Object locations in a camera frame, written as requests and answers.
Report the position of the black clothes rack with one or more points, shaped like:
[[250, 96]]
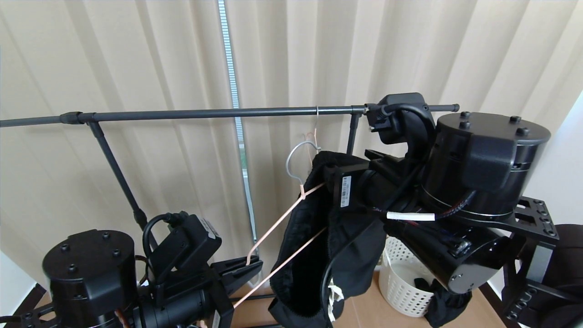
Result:
[[182, 113]]

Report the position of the black garment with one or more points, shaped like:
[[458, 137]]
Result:
[[448, 305], [309, 255]]

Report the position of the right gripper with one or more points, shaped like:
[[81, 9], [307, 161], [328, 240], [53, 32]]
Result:
[[360, 187]]

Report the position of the white laundry basket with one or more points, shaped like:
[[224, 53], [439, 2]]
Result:
[[401, 291]]

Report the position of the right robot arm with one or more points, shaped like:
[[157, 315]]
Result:
[[483, 159]]

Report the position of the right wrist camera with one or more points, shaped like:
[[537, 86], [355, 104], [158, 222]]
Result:
[[401, 114]]

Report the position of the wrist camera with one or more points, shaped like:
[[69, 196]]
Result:
[[401, 114], [186, 248]]

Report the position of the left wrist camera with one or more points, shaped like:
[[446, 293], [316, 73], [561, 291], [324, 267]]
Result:
[[186, 248]]

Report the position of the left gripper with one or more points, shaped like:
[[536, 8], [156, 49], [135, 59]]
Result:
[[182, 310]]

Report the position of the pink clothes hanger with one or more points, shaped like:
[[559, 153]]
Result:
[[316, 123], [303, 191]]

